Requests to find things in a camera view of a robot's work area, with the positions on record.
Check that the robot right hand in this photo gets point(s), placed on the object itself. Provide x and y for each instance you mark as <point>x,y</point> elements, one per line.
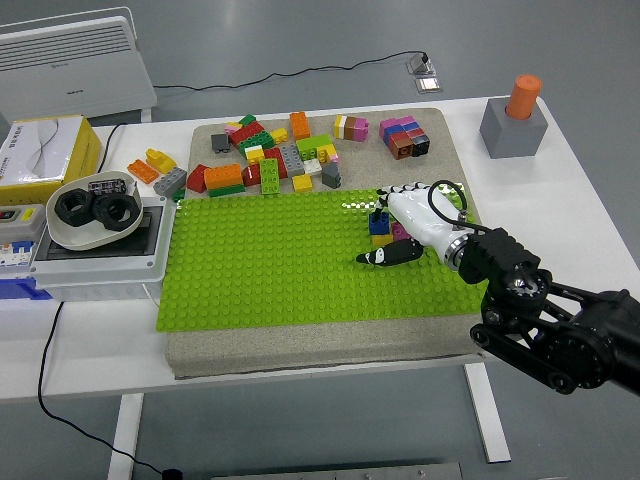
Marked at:
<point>420,220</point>

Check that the blue toy brick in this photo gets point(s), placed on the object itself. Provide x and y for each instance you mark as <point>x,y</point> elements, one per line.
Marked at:
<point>380,228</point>

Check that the white pink brown yellow brick stick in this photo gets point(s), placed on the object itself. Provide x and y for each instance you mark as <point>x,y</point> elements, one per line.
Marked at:
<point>352,127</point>

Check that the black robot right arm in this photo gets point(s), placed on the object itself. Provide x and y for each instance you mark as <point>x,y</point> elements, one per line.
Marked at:
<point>500,250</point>

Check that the small pink toy brick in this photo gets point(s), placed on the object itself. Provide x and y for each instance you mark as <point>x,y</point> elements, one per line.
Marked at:
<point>231,130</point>
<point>334,159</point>

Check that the lime green toy brick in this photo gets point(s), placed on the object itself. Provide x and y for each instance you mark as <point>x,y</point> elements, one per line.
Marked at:
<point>312,146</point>

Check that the long grey toy brick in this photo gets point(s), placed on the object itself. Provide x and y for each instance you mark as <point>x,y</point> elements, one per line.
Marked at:
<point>291,159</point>

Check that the green studded baseplate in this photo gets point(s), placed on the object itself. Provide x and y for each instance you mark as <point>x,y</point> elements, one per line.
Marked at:
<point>275,260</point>

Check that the tall orange toy brick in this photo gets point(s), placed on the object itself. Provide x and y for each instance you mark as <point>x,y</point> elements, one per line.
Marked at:
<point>300,125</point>

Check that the long green toy brick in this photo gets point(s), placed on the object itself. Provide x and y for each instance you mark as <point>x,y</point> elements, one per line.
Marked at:
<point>270,176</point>

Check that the yellow and white toy brick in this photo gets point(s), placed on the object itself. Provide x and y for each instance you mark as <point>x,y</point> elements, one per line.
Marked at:
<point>255,156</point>

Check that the large red toy brick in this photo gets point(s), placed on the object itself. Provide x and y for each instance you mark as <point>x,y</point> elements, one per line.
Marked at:
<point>247,134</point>

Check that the flat green toy brick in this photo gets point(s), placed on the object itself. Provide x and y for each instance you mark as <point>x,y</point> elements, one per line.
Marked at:
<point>227,190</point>

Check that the small green toy brick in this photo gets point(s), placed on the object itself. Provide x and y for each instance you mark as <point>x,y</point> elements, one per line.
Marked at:
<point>247,120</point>

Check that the long orange toy brick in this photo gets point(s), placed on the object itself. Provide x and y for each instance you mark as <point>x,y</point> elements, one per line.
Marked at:
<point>222,176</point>

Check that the thin yellow toy brick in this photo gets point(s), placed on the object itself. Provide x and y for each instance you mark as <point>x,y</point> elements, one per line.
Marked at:
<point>234,124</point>

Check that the dark grey toy brick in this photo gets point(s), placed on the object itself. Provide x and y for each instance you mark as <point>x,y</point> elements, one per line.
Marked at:
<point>220,142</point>

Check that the red sloped toy brick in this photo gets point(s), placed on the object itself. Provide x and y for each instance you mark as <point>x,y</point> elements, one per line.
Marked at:
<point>196,179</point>

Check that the yellow sloped toy brick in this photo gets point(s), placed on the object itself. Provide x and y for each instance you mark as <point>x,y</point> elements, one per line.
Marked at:
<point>161,161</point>

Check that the pink red brown brick stick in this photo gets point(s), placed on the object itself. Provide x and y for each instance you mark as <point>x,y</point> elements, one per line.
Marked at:
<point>402,149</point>

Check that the magenta blue black brick stick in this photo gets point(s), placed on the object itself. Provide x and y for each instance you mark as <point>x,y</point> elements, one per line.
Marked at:
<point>421,145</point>

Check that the dark grey sloped brick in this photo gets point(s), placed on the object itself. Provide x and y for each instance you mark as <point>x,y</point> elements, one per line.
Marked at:
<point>331,176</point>

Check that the grey cube block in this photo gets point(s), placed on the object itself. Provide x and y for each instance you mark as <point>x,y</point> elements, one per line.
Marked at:
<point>510,140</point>

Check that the closed metal floor cover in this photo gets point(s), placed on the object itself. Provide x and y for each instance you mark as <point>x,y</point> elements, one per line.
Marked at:
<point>429,85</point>

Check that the open metal floor socket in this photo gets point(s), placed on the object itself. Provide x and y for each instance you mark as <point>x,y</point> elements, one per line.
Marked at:
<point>417,65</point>

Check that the orange cylinder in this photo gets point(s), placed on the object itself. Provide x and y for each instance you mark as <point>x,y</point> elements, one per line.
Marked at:
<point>522,97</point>

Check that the grey-brown foam mat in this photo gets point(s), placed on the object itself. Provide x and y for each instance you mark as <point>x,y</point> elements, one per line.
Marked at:
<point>325,350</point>

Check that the white table leg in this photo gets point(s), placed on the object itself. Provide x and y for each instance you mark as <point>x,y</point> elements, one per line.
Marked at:
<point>125,435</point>
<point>487,415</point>

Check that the small dark green piece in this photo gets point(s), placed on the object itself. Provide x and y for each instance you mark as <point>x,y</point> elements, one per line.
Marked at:
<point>178,195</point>

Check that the black terminal block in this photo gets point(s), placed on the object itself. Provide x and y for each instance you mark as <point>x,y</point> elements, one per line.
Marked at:
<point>107,185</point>

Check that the large black hex nut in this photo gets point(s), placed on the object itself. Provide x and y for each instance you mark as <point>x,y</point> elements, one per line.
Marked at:
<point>102,220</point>
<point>62,212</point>

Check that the white junction box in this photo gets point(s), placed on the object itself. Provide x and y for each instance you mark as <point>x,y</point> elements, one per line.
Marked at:
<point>100,280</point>

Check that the white bowl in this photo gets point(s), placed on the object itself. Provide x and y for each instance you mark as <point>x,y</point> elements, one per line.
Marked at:
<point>75,240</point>

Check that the yellow and white tissue box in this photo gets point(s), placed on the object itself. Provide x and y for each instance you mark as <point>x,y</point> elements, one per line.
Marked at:
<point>80,145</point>

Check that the white panel heater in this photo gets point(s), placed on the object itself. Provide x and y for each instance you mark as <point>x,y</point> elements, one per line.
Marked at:
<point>75,75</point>

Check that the grey push-button box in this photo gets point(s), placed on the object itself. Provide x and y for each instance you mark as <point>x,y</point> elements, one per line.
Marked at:
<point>20,227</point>

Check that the white circuit breaker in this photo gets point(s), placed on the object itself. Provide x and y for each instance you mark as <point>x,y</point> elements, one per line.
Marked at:
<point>15,255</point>

